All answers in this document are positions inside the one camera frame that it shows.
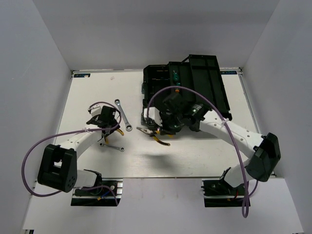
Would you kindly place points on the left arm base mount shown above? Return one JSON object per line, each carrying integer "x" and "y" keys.
{"x": 107, "y": 195}

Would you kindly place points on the small silver ratchet wrench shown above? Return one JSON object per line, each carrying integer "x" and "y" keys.
{"x": 113, "y": 147}

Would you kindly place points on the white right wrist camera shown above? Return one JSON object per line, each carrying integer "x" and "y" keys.
{"x": 152, "y": 116}

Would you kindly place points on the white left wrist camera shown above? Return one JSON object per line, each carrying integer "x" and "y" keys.
{"x": 94, "y": 110}

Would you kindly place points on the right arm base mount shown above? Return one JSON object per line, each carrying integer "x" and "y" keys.
{"x": 216, "y": 195}

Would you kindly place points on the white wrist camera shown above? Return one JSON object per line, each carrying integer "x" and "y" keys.
{"x": 94, "y": 110}
{"x": 152, "y": 116}

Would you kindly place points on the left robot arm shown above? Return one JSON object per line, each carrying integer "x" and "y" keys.
{"x": 59, "y": 170}

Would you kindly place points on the yellow handled long nose pliers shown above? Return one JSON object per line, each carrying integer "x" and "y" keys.
{"x": 153, "y": 135}

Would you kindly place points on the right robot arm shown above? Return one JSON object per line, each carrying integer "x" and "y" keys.
{"x": 262, "y": 151}

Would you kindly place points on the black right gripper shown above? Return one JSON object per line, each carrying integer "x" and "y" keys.
{"x": 164, "y": 129}

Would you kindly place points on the black plastic toolbox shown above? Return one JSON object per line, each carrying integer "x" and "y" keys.
{"x": 200, "y": 73}

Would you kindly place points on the green handled screwdriver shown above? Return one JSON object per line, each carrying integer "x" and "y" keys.
{"x": 177, "y": 89}
{"x": 175, "y": 77}

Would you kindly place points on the small yellow handled pliers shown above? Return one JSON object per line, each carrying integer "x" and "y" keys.
{"x": 114, "y": 132}

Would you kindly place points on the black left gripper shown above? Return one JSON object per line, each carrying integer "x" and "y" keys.
{"x": 115, "y": 125}

